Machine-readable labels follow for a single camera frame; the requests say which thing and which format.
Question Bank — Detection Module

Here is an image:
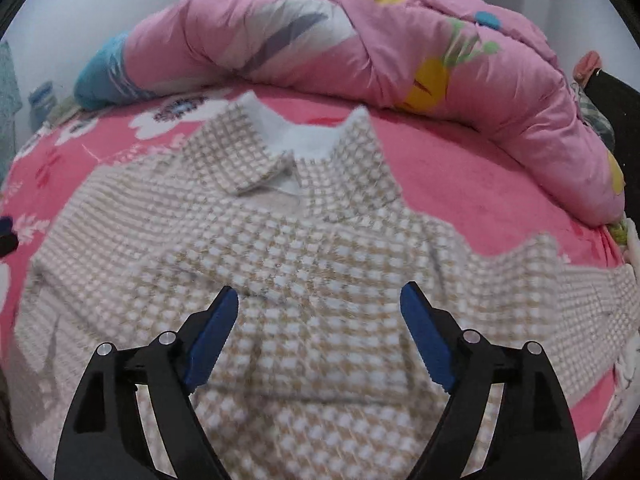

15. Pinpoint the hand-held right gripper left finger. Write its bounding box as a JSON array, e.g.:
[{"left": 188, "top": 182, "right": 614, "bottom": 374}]
[{"left": 54, "top": 285, "right": 241, "bottom": 480}]

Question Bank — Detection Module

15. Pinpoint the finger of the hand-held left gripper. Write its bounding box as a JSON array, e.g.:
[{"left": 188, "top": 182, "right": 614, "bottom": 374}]
[{"left": 0, "top": 216, "right": 20, "bottom": 257}]

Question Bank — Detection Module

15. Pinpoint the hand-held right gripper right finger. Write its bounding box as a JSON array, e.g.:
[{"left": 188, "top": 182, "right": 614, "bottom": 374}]
[{"left": 399, "top": 281, "right": 585, "bottom": 480}]

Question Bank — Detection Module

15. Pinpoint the beige checked jacket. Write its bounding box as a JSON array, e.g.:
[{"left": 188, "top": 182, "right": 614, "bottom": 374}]
[{"left": 10, "top": 91, "right": 640, "bottom": 480}]

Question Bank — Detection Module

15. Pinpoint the green patterned cloth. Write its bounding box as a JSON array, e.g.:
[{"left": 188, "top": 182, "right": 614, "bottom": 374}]
[{"left": 47, "top": 97, "right": 81, "bottom": 123}]

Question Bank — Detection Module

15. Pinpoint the blue wrapped bottle pack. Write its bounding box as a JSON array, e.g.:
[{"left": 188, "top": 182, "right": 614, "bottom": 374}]
[{"left": 27, "top": 80, "right": 58, "bottom": 133}]

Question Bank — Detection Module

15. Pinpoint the teal patterned hanging cloth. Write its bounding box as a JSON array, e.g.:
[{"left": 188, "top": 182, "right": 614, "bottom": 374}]
[{"left": 0, "top": 40, "right": 23, "bottom": 186}]

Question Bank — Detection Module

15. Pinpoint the pink floral blanket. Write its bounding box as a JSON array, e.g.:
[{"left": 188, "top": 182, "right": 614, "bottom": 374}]
[{"left": 0, "top": 85, "right": 632, "bottom": 446}]

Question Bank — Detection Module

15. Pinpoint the green striped cloth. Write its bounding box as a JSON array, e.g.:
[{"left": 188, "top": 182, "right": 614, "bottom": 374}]
[{"left": 607, "top": 217, "right": 631, "bottom": 248}]

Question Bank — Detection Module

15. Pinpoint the cream fluffy cloth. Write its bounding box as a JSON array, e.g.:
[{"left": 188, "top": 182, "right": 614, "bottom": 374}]
[{"left": 622, "top": 222, "right": 640, "bottom": 261}]

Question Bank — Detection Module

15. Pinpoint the plaid cloth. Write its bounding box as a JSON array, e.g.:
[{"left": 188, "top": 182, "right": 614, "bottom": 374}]
[{"left": 570, "top": 82, "right": 616, "bottom": 153}]

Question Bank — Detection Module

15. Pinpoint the black headboard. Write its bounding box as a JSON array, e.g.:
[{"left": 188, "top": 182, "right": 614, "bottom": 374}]
[{"left": 582, "top": 67, "right": 640, "bottom": 171}]

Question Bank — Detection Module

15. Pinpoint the pink cloth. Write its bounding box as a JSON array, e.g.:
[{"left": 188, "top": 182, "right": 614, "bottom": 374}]
[{"left": 572, "top": 51, "right": 603, "bottom": 83}]

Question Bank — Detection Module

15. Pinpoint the pink printed quilt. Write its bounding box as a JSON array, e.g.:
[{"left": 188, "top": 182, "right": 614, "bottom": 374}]
[{"left": 74, "top": 0, "right": 627, "bottom": 226}]

